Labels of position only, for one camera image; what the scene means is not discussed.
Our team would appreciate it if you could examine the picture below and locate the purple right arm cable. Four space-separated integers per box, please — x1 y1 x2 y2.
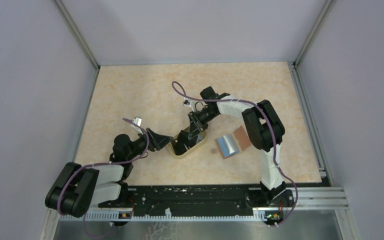
171 81 299 228

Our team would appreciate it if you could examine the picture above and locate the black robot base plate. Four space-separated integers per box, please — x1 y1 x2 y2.
98 184 294 217

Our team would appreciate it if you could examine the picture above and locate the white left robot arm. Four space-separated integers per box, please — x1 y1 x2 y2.
45 128 174 218

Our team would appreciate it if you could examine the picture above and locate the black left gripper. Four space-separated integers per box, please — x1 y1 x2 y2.
126 127 173 161

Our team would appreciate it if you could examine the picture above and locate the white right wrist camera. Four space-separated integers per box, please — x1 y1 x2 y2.
182 99 194 108

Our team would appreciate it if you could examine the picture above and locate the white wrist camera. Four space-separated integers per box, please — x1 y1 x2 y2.
132 116 142 127
182 99 194 108

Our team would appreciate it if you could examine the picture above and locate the beige oval tray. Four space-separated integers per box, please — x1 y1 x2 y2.
167 126 208 159

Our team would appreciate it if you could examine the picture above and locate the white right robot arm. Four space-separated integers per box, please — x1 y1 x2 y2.
181 86 286 206

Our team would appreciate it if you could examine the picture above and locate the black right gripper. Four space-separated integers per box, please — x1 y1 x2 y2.
187 107 219 140

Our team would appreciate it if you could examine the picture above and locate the white slotted cable duct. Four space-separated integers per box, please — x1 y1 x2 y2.
58 208 268 222

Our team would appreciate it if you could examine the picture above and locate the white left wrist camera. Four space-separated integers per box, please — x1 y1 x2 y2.
132 116 142 127

